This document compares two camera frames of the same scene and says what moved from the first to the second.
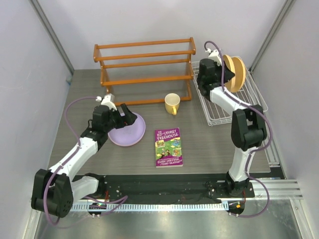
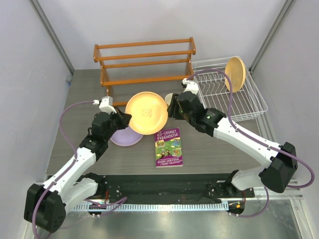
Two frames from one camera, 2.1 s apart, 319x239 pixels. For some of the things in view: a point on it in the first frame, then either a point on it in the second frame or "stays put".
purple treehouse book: x=168 y=151 stays put
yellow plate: x=240 y=73 stays put
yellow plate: x=229 y=85 to x=149 y=111
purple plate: x=128 y=135 stays put
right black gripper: x=228 y=75 to x=172 y=109
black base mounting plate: x=170 y=188 stays put
